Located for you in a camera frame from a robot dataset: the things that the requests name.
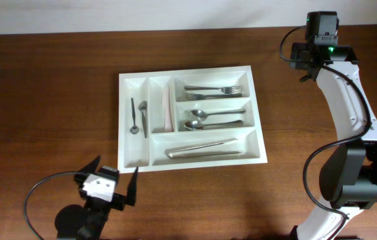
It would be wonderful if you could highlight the small thin steel teaspoon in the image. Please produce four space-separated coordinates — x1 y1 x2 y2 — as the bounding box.
129 98 139 135

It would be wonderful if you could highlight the steel teaspoon patterned handle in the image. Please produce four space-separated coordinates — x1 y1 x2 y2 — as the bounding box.
138 101 147 139

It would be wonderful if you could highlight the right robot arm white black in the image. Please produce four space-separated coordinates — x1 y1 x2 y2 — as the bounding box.
287 11 377 239

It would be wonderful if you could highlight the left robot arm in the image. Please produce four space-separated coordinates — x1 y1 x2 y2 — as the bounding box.
55 156 139 239

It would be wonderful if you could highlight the steel fork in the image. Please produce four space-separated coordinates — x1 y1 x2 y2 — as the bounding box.
183 85 242 94
185 93 242 101

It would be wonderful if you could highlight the white plastic cutlery tray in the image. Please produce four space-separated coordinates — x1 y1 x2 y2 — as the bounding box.
117 66 268 173

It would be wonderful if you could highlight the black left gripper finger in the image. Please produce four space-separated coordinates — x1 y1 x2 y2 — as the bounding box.
77 155 101 174
126 167 139 206

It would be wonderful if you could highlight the pink plastic knife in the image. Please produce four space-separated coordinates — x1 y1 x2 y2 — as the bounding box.
161 86 173 132

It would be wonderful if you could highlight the large steel tablespoon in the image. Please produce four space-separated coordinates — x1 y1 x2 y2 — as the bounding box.
188 108 246 121

